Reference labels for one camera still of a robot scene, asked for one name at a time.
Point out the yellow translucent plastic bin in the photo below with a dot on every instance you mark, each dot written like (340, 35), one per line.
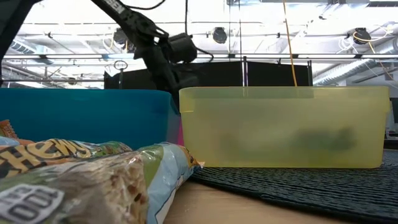
(280, 124)

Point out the silver horizontal frame rail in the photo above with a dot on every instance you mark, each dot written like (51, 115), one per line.
(280, 56)

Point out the dark round woven mat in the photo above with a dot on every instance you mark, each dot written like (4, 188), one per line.
(311, 189)

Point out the granola bar green blue wrapper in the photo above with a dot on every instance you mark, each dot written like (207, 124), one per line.
(102, 189)

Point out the pink plastic bin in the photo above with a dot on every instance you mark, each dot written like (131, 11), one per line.
(180, 135)

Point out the granola bar yellow chewy print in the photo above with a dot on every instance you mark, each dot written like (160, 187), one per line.
(46, 154)

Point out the teal blue plastic bin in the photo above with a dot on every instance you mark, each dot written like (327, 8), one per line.
(87, 118)

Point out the granola bar orange wrapper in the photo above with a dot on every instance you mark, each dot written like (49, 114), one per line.
(7, 129)

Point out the black partition panel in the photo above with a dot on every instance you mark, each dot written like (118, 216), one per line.
(217, 74)
(273, 74)
(130, 81)

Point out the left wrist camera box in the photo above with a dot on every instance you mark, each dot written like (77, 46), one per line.
(183, 48)

